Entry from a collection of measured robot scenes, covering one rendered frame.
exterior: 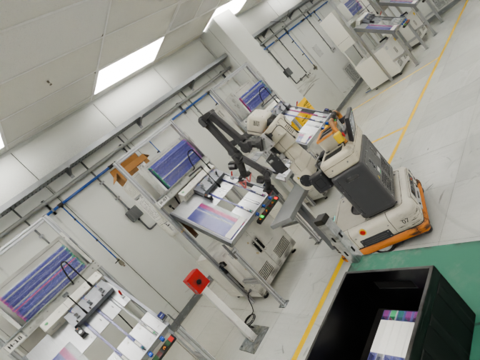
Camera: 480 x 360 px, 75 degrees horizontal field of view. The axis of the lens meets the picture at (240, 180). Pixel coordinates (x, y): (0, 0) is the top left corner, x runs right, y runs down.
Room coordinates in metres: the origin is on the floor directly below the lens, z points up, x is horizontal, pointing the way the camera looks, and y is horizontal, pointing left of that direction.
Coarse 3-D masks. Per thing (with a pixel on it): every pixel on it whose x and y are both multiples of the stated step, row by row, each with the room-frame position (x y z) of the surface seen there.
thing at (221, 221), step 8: (200, 208) 2.88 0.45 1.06; (208, 208) 2.86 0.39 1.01; (216, 208) 2.84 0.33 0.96; (192, 216) 2.82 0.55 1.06; (200, 216) 2.80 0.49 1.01; (208, 216) 2.78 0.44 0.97; (216, 216) 2.76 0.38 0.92; (224, 216) 2.74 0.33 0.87; (232, 216) 2.72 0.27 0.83; (240, 216) 2.70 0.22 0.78; (200, 224) 2.73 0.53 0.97; (208, 224) 2.71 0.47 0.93; (216, 224) 2.69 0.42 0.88; (224, 224) 2.67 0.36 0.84; (232, 224) 2.65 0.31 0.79; (240, 224) 2.63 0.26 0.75; (216, 232) 2.62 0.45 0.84; (224, 232) 2.60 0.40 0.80; (232, 232) 2.58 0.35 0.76
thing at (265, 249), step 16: (256, 224) 3.04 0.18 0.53; (240, 240) 2.89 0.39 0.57; (256, 240) 2.98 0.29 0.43; (272, 240) 3.04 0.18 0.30; (288, 240) 3.12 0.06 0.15; (224, 256) 2.77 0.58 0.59; (256, 256) 2.90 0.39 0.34; (272, 256) 2.97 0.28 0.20; (208, 272) 3.26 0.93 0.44; (240, 272) 2.77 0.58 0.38; (272, 272) 2.90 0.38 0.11; (224, 288) 3.25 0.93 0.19; (256, 288) 2.77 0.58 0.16
